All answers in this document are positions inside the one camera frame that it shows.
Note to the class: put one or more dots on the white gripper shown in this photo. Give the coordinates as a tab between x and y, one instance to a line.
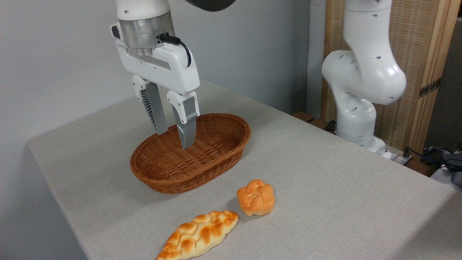
169	70

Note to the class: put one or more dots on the long braided bread loaf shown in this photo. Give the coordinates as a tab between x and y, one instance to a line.
198	234

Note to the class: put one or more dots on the brown wicker oval basket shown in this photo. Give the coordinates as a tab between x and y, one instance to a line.
202	159

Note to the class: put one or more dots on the round knotted bread roll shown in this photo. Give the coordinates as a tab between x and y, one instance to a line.
256	198

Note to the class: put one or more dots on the wooden folding screen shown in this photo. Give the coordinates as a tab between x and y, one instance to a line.
415	43

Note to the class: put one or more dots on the dark metal screen hinge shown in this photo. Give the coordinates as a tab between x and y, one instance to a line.
428	88

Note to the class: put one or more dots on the dark blue bag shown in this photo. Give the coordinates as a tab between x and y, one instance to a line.
451	162

